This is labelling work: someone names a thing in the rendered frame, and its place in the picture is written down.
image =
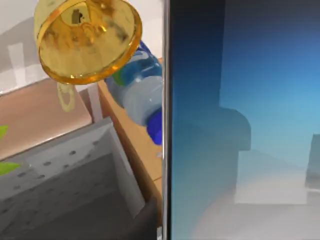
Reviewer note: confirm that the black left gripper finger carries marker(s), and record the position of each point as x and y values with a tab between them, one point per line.
150	222

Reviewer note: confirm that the grey pierced drawer inside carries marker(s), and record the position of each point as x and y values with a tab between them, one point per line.
75	190

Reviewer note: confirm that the clear bottle with blue cap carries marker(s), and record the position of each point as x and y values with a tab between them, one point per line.
142	95

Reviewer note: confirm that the green plant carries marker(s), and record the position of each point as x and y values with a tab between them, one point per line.
7	167

